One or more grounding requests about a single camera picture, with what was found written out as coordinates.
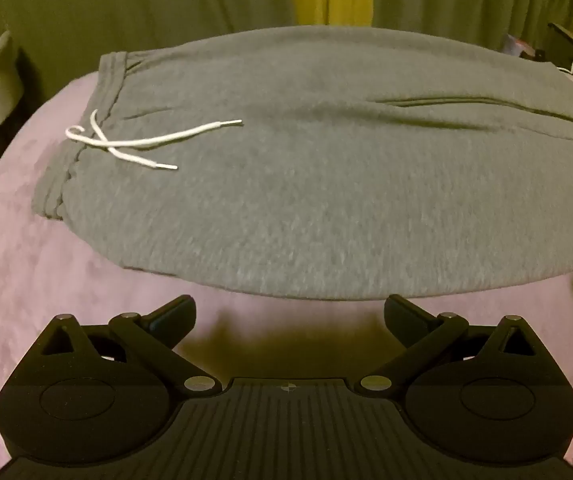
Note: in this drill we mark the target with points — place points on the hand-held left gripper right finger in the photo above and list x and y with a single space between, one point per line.
406 317

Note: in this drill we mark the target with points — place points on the purple bed blanket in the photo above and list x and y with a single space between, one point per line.
26 270

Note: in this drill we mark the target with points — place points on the grey sweat pants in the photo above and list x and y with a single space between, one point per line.
291 185

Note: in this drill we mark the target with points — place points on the red and blue packet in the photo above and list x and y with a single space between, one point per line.
521 46

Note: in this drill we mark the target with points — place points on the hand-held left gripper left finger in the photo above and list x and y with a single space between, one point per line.
169 317

